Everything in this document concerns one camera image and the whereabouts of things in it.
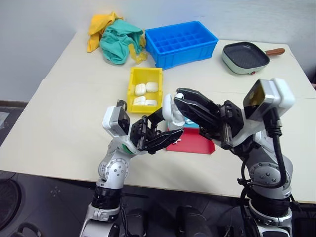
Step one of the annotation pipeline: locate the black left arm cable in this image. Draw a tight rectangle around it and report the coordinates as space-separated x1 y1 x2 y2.
118 194 129 237

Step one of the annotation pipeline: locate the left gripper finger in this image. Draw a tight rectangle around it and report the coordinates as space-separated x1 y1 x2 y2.
147 128 185 155
147 107 165 124

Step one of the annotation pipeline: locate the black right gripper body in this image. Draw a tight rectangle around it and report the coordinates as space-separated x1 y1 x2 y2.
197 99 245 150

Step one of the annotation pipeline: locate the round black ribbed object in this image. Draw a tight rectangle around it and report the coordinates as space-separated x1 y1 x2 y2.
0 178 22 223

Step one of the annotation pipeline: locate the blue plastic crate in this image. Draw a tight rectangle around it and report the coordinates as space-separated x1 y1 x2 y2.
144 20 220 71

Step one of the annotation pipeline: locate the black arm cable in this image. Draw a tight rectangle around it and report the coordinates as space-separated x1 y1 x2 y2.
237 108 291 223
118 194 129 237

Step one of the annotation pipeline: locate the red flat tray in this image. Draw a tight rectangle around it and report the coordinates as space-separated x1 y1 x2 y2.
165 126 216 155

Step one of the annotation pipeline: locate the teal small box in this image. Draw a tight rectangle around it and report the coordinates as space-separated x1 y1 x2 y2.
183 118 200 129

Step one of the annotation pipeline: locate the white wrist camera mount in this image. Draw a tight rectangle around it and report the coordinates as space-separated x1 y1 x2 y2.
102 99 132 142
242 78 296 122

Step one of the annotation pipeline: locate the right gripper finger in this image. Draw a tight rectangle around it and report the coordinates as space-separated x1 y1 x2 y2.
176 87 222 112
173 96 222 132

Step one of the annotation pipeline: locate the yellow plastic bin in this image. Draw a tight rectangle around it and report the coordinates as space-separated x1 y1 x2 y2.
126 67 164 115

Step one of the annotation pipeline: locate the green cloth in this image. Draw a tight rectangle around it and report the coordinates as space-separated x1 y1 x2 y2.
99 19 144 66

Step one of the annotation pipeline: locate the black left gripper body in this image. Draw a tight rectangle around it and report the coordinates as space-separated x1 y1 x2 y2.
129 114 161 152

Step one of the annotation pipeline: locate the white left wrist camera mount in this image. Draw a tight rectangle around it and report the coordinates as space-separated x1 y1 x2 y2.
102 99 132 142

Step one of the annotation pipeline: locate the yellow cloth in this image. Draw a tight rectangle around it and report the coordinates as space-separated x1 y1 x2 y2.
86 10 149 66

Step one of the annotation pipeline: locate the square grill pan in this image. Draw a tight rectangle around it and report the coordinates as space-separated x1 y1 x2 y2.
221 41 286 76

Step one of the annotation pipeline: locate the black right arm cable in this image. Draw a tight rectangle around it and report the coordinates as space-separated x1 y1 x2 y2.
237 108 291 223

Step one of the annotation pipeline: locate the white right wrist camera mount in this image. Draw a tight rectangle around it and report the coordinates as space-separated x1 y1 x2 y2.
242 78 296 122

